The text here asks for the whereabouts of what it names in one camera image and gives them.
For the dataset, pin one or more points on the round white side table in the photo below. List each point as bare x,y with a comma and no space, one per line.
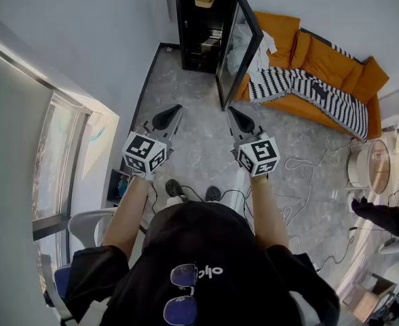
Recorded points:
362,165

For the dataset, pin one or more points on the light grey trousers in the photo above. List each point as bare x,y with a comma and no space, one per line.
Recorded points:
175,201

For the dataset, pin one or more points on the black t-shirt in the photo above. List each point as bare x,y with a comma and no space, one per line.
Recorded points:
206,243

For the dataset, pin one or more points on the white plastic chair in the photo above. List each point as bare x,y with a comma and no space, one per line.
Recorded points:
84,221

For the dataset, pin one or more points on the black white striped blanket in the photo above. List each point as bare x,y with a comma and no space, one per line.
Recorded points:
321,97

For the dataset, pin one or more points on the black clog shoe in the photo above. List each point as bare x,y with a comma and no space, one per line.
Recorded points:
174,187
213,193

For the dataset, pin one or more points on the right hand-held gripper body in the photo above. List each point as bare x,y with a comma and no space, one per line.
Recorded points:
259,156

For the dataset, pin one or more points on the black cabinet with glass door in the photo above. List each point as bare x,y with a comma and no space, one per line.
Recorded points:
199,29

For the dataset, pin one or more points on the person's left forearm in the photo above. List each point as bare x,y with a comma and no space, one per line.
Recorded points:
126,216

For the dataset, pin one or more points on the person's right forearm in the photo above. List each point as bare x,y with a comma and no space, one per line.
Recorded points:
269,212

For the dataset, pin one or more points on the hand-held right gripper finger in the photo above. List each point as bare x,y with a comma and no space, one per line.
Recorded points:
235,126
245,125

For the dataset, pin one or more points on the white crumpled clothes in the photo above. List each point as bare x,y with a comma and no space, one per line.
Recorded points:
265,44

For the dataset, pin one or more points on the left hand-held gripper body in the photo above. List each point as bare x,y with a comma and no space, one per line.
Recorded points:
143,151

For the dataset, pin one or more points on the orange sofa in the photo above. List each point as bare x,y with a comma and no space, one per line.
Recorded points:
325,59

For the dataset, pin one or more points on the dark tinted glasses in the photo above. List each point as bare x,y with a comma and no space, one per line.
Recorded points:
184,275

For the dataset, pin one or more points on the small black shelf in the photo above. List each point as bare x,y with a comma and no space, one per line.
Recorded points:
116,187

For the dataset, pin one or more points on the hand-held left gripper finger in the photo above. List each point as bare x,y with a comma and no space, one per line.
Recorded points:
174,131
167,118

